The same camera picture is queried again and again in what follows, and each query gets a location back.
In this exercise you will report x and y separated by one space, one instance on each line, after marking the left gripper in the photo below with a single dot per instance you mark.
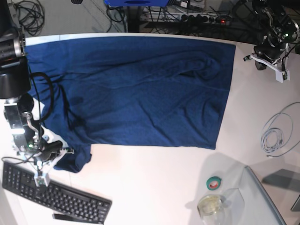
269 53

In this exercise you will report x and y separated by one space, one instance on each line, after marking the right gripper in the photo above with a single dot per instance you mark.
48 153

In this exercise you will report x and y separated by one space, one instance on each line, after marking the dark blue t-shirt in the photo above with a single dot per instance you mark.
135 91

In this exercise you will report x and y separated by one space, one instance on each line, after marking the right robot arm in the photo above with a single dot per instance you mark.
15 84

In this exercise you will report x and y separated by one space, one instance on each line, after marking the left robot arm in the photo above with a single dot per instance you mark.
274 29

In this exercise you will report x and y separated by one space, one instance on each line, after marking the black computer keyboard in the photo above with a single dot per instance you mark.
72 204

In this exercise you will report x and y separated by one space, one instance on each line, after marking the black power strip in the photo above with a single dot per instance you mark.
221 19

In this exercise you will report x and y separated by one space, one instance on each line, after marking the green tape roll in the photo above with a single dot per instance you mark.
213 183

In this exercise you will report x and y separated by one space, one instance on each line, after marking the clear tape dispenser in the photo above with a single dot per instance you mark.
211 210

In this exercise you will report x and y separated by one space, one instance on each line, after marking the blue box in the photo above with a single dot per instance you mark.
127 3

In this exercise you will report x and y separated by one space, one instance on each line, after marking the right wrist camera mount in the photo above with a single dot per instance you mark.
41 170

